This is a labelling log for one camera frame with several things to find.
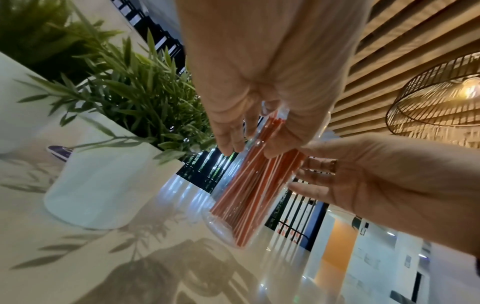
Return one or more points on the black metal railing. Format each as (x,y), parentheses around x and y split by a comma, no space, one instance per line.
(204,169)

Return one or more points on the person's right hand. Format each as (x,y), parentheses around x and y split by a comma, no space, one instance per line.
(382,178)

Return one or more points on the person's left hand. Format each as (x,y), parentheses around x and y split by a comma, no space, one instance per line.
(262,53)

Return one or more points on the white plant pot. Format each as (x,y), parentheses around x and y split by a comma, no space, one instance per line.
(108,184)

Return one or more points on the person's right forearm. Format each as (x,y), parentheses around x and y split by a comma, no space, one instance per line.
(461,207)

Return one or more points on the orange door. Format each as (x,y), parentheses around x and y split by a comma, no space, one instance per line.
(335,252)

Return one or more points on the green leafy plant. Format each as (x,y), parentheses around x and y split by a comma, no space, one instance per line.
(33,32)
(150,89)

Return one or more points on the bundle of red straws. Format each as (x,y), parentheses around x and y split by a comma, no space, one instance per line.
(251,190)

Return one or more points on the clear drinking glass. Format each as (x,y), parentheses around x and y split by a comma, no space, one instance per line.
(221,225)

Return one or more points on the glowing light bulb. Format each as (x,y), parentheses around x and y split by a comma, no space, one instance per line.
(471,88)

